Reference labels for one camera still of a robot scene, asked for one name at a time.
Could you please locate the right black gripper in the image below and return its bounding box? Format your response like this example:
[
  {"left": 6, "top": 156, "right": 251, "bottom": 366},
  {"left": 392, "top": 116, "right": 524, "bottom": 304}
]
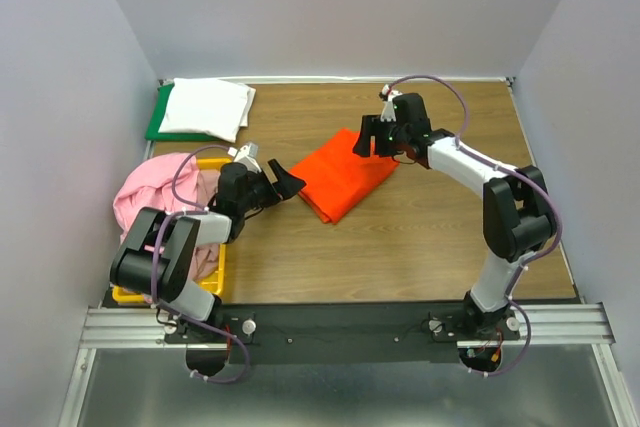
[{"left": 352, "top": 115, "right": 409, "bottom": 157}]

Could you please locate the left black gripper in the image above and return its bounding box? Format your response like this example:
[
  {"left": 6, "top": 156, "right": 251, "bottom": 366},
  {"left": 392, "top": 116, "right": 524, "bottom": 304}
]
[{"left": 239, "top": 159, "right": 306, "bottom": 214}]

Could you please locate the orange t-shirt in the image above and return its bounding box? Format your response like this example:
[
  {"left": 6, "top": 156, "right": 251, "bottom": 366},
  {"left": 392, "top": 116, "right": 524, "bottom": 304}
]
[{"left": 291, "top": 129, "right": 398, "bottom": 224}]

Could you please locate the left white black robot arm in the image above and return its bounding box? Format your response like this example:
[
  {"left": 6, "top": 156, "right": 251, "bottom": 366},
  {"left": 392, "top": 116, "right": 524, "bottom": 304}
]
[{"left": 110, "top": 159, "right": 306, "bottom": 342}]

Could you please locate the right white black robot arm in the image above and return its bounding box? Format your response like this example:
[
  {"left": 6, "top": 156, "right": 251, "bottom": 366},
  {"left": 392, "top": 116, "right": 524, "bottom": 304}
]
[{"left": 353, "top": 87, "right": 559, "bottom": 339}]

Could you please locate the white folded t-shirt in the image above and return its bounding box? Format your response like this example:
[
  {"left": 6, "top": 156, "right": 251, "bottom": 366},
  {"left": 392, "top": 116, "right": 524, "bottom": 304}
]
[{"left": 158, "top": 78, "right": 256, "bottom": 143}]

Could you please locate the mauve crumpled t-shirt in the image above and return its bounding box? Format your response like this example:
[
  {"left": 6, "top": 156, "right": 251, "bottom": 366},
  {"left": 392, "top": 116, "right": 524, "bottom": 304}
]
[{"left": 190, "top": 169, "right": 219, "bottom": 281}]

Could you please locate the yellow plastic bin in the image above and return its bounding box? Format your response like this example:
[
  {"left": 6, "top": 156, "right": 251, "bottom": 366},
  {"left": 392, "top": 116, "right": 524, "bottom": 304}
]
[{"left": 112, "top": 157, "right": 234, "bottom": 304}]

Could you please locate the pink crumpled t-shirt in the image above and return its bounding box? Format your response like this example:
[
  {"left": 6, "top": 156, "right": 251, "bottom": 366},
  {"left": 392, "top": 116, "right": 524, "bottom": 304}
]
[{"left": 113, "top": 153, "right": 214, "bottom": 242}]

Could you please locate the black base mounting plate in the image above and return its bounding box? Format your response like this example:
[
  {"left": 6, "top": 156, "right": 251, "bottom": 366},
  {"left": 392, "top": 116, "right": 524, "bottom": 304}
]
[{"left": 165, "top": 301, "right": 521, "bottom": 374}]

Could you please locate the green folded t-shirt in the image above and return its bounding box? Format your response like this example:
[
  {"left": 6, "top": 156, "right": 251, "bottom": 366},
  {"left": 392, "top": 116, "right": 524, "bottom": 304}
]
[{"left": 145, "top": 84, "right": 218, "bottom": 142}]

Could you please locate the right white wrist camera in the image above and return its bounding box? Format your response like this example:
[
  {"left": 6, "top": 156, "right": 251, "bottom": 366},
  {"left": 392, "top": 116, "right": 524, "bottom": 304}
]
[{"left": 379, "top": 85, "right": 401, "bottom": 122}]

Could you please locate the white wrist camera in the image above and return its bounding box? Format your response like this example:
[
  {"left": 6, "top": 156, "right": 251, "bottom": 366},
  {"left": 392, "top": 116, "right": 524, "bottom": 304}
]
[
  {"left": 227, "top": 142, "right": 262, "bottom": 173},
  {"left": 379, "top": 85, "right": 401, "bottom": 122}
]

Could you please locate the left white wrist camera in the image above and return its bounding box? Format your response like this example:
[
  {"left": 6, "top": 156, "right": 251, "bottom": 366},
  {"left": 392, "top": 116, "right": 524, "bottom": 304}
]
[{"left": 227, "top": 142, "right": 262, "bottom": 173}]

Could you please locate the aluminium frame rail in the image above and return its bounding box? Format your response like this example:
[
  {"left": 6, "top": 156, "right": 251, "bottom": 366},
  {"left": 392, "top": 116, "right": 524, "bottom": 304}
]
[{"left": 60, "top": 300, "right": 637, "bottom": 426}]

